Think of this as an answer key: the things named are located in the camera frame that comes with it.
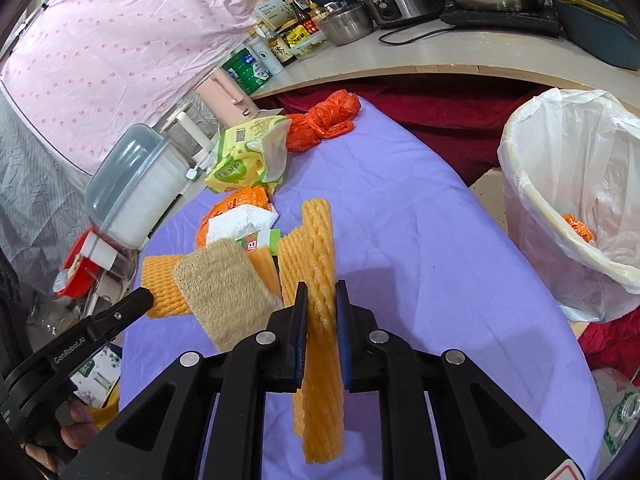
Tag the white glass kettle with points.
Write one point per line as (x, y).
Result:
(187, 130)

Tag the clear food container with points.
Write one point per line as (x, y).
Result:
(310, 47)

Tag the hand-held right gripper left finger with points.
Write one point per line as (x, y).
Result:
(301, 330)

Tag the white green carton box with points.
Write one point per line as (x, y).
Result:
(272, 10)

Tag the red basin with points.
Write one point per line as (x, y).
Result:
(75, 260)

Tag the green can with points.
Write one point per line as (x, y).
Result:
(245, 72)

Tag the long orange foam net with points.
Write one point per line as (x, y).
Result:
(317, 250)

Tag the pale blue bottle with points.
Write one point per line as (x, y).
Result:
(267, 60)

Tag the beige loofah pad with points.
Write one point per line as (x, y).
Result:
(225, 290)

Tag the pink electric kettle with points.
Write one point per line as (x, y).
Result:
(225, 95)

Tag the white lined waste bin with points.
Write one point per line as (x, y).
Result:
(540, 240)

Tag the small steel pot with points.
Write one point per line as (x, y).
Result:
(345, 27)

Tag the clear plastic bag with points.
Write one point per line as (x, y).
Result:
(620, 245)

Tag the white plug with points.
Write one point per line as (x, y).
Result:
(191, 173)

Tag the pink dotted cloth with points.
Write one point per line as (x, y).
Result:
(125, 35)

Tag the grey patterned plastic sheet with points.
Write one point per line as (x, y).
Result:
(35, 185)

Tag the black induction cooker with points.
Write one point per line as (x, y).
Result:
(500, 22)

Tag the white covered dish rack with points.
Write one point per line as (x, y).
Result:
(140, 195)

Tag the orange blue snack wrapper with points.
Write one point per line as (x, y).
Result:
(577, 230)

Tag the yellow cloth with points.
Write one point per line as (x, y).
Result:
(107, 410)

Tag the purple tablecloth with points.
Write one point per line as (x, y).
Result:
(425, 260)

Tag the red orange plastic bag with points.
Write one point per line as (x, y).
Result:
(325, 117)

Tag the blue basins yellow rim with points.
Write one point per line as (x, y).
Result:
(590, 35)

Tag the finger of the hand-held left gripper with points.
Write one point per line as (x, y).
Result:
(125, 312)

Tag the red cloth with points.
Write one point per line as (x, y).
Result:
(450, 130)

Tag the dark bottle white label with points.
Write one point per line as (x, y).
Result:
(282, 50)

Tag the short orange foam net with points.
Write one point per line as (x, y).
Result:
(160, 285)

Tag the small green box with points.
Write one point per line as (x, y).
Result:
(272, 241)

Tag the dark bottle red label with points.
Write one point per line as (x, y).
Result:
(312, 22)

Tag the green yellow snack bag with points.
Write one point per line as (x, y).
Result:
(240, 160)

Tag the white paper towel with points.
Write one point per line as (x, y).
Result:
(240, 220)

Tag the clear plastic packaging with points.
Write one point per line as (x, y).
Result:
(620, 420)

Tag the person's left hand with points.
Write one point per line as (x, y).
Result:
(80, 427)

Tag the yellow label jar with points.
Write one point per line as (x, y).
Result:
(298, 35)

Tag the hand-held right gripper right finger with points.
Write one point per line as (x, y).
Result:
(342, 330)

